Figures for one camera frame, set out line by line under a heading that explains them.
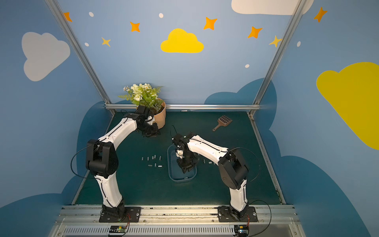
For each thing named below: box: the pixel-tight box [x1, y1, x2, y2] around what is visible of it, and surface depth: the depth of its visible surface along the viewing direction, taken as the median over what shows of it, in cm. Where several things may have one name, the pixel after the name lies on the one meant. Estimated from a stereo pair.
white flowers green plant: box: [117, 82, 164, 112], surface depth 91 cm
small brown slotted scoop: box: [212, 115, 233, 132], surface depth 117 cm
